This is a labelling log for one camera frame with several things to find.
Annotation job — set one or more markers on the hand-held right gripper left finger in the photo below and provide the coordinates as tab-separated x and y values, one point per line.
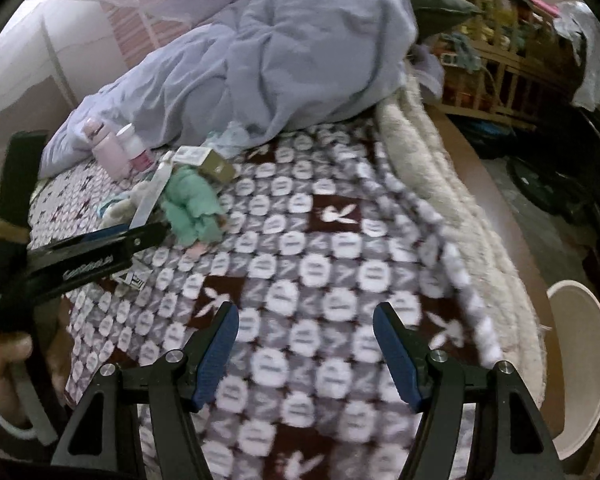
215	360

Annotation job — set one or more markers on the white bag of cocoons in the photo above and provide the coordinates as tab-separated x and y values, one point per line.
122	207

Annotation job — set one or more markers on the white crumpled garment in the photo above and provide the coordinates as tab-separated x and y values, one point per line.
427	65

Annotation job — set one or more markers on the small pink wrapper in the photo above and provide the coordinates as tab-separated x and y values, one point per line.
198	250

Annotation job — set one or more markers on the pink bottle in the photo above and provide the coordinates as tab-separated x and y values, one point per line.
107	152

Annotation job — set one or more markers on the person's left hand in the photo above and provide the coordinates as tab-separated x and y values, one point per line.
0	355

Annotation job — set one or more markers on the white patterned cloth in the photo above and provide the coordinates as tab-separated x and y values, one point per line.
580	50

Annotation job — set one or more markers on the white pill bottle red label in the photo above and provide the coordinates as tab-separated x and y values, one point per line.
137	155

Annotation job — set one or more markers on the wooden crib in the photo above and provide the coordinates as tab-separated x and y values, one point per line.
510	65

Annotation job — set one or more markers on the brown wooden bed frame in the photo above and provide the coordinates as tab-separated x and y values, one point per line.
510	220

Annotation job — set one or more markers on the mint green crumpled cloth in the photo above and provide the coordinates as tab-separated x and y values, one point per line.
190	205

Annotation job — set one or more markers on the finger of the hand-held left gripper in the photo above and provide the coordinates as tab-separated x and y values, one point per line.
90	238
147	240

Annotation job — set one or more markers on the printed fleece blanket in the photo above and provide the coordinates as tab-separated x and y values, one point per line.
305	270

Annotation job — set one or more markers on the black floor fan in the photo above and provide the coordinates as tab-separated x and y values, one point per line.
545	180

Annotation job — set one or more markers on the white round bin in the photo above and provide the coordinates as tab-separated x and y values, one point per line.
580	360

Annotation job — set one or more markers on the green pillow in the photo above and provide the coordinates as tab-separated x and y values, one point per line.
435	7

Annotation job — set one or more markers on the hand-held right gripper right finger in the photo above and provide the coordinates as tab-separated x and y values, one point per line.
395	355

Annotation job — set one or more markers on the cream fleece blanket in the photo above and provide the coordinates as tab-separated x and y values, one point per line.
455	170

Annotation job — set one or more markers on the small white printed box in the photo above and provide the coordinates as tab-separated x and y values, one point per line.
135	280

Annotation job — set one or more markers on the teal cloth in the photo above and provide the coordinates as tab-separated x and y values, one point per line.
462	47

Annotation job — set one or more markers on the white green-ended carton box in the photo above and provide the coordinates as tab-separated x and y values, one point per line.
215	170

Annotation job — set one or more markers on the lavender duvet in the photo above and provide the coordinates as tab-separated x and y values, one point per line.
290	60

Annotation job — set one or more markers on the dark bag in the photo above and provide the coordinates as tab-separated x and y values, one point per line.
485	130

